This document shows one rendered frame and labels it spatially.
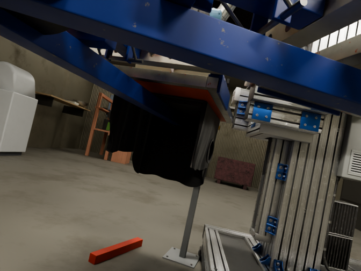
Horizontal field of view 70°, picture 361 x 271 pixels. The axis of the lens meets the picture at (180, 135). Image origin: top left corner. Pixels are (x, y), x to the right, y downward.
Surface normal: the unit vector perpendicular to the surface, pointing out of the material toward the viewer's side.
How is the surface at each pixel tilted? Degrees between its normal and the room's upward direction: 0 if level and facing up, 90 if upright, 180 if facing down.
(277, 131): 90
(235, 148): 90
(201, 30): 90
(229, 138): 90
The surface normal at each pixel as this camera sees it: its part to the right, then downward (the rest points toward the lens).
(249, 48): 0.25, 0.00
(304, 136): -0.06, -0.07
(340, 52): -0.95, -0.22
